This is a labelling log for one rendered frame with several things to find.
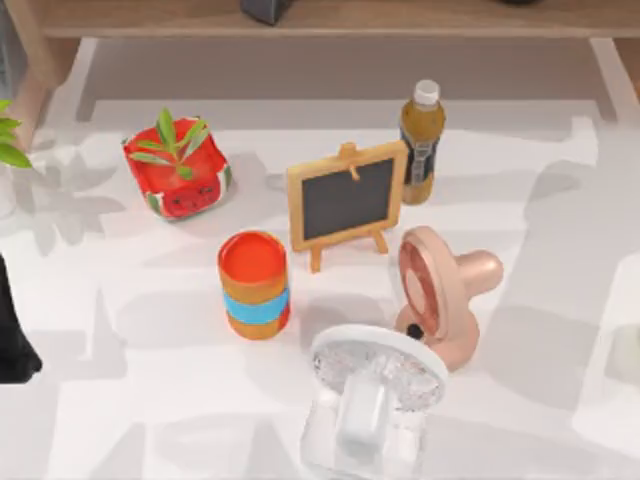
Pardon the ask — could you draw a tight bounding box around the green leafy plant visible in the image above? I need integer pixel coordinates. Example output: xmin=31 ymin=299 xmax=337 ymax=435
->
xmin=0 ymin=99 xmax=34 ymax=171

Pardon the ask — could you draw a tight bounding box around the red watermelon plant pot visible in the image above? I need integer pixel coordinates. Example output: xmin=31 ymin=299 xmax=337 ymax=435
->
xmin=121 ymin=107 xmax=233 ymax=222

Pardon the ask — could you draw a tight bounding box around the pink desk fan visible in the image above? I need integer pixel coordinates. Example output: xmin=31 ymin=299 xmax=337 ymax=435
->
xmin=394 ymin=225 xmax=505 ymax=374

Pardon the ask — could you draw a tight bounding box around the wooden framed blackboard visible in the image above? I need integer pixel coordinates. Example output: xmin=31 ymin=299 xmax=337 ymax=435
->
xmin=286 ymin=139 xmax=409 ymax=274

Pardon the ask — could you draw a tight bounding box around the dark grey object on shelf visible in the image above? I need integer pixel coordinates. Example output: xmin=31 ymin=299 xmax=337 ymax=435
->
xmin=239 ymin=0 xmax=294 ymax=27

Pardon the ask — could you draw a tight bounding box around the amber bottle with white cap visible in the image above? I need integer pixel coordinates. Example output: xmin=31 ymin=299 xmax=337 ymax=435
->
xmin=398 ymin=79 xmax=446 ymax=206

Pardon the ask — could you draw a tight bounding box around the orange and blue ring stack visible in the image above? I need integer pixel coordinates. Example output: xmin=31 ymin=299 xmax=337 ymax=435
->
xmin=217 ymin=229 xmax=292 ymax=342

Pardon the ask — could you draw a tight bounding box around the wooden shelf unit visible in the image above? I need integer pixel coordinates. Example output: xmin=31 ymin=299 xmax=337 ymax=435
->
xmin=0 ymin=0 xmax=640 ymax=158

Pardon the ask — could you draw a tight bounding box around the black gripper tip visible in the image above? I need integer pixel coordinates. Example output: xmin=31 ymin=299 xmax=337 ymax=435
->
xmin=0 ymin=257 xmax=43 ymax=386

